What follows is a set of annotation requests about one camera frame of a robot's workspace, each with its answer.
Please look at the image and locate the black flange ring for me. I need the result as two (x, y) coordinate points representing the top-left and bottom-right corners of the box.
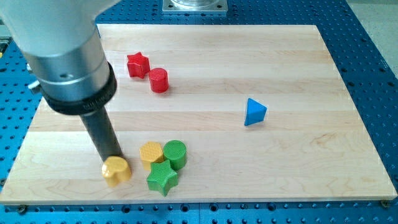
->
(40, 62), (117, 115)

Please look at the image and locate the yellow hexagon block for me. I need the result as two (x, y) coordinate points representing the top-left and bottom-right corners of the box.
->
(139, 141), (164, 170)

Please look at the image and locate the green star block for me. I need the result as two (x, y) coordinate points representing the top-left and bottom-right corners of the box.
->
(146, 160), (178, 197)

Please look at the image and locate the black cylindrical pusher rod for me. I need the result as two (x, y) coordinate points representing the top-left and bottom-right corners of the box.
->
(80, 107), (123, 161)

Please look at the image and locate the green cylinder block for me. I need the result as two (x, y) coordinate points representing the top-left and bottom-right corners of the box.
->
(164, 140), (187, 170)

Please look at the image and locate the blue triangle block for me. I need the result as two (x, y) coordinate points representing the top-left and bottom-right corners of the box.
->
(244, 98), (267, 126)

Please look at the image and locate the red star block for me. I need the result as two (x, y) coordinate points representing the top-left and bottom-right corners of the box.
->
(127, 52), (150, 79)

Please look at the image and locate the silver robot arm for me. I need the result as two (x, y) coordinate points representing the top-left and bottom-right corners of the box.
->
(1, 0), (123, 161)

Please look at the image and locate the red cylinder block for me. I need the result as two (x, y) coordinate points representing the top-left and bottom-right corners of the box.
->
(149, 68), (169, 93)

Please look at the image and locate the wooden board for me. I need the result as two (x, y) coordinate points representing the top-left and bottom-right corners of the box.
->
(1, 24), (397, 205)

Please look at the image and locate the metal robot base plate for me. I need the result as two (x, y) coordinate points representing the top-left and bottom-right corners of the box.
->
(162, 0), (228, 12)

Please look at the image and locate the yellow heart block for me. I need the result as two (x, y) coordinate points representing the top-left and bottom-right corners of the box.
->
(101, 156), (132, 187)

